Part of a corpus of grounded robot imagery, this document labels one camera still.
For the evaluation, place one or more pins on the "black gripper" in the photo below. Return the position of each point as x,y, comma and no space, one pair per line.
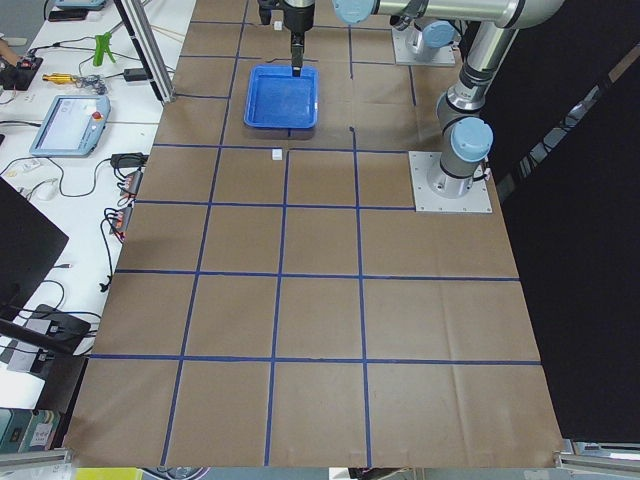
298,19

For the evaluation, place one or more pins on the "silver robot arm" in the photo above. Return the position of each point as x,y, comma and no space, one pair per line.
425,36
467,139

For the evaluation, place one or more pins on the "blue plastic tray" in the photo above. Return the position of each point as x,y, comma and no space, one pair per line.
276,99

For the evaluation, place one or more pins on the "black power adapter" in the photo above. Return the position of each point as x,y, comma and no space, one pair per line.
135,75

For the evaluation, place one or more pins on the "teach pendant tablet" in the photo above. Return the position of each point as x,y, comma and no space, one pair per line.
72,126

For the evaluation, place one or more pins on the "yellow tool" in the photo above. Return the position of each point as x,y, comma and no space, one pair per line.
59,78

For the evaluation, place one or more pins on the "brown paper table cover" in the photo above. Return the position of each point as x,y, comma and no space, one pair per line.
300,312

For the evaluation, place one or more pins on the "black monitor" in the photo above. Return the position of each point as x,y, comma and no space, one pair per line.
30,246

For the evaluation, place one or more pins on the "aluminium frame post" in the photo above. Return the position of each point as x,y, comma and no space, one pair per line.
139,29

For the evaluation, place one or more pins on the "green handled reacher grabber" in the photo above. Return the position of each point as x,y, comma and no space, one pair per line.
102,49

